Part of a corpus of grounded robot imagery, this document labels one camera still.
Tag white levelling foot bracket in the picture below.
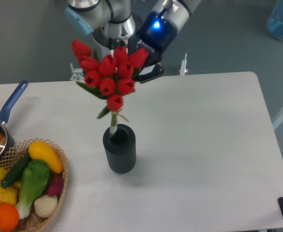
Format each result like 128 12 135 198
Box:
179 53 188 76

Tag white garlic bulb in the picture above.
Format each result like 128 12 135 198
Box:
34 194 58 218

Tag red tulip bouquet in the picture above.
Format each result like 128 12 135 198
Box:
71 40 149 136

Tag green bok choy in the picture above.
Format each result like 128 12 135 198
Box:
15 159 50 219

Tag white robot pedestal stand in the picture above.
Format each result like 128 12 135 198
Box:
69 12 147 81

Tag blue handled saucepan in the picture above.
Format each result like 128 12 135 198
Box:
0 80 29 160

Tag yellow corn cob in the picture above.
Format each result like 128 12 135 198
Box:
0 185 18 205

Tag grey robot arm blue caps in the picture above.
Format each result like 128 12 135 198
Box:
65 0 200 83

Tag dark green cucumber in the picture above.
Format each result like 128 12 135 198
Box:
1 153 32 188

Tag orange fruit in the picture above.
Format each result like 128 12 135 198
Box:
0 203 19 232

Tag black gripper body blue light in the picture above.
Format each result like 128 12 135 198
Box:
128 12 178 67

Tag dark grey ribbed vase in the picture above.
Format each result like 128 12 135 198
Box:
103 124 136 174

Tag yellow squash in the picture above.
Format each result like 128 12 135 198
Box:
28 141 63 174

